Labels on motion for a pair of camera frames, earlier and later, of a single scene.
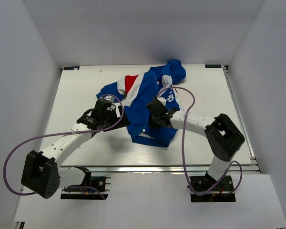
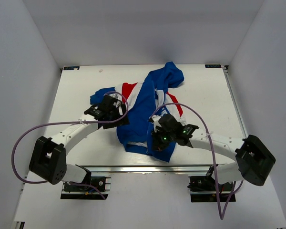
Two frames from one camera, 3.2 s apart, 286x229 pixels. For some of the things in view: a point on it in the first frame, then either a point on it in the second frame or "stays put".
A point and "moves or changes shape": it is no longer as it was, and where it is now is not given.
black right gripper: [151, 124] to [157, 144]
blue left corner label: [71, 68] stays put
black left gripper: [124, 122] stays put
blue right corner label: [212, 66] stays put
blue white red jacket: [136, 91] moves or changes shape
